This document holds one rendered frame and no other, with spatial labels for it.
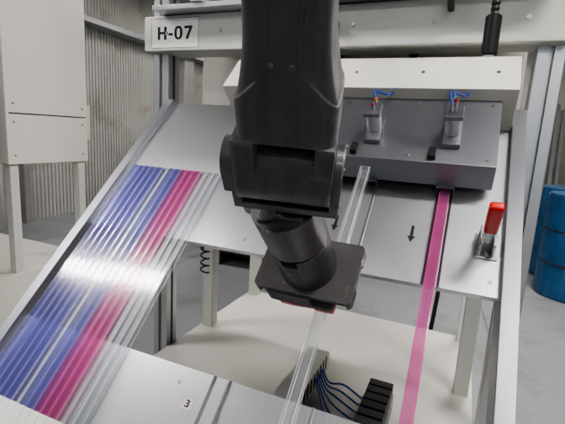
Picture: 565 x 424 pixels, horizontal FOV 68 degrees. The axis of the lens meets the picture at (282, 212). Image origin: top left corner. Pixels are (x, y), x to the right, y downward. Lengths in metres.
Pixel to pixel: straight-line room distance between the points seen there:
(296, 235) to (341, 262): 0.10
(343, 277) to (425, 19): 0.49
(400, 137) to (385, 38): 0.20
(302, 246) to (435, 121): 0.38
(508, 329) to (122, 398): 0.48
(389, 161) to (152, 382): 0.44
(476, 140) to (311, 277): 0.35
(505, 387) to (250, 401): 0.28
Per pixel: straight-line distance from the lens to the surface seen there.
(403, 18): 0.78
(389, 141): 0.65
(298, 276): 0.39
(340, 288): 0.41
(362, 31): 0.79
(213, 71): 1.09
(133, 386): 0.62
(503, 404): 0.52
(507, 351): 0.54
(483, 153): 0.63
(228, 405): 0.55
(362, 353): 1.14
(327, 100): 0.24
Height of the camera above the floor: 1.16
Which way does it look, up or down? 11 degrees down
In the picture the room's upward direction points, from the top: 3 degrees clockwise
